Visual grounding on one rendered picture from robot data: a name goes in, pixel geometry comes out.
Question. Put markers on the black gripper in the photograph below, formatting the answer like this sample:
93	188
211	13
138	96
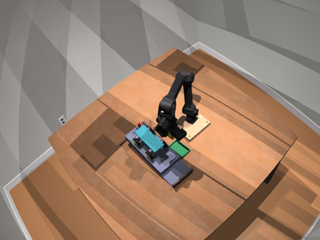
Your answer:
178	133

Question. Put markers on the yellow wheel chock with orange handle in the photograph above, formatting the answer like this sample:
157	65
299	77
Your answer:
170	136

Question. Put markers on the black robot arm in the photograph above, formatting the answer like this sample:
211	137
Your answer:
168	103

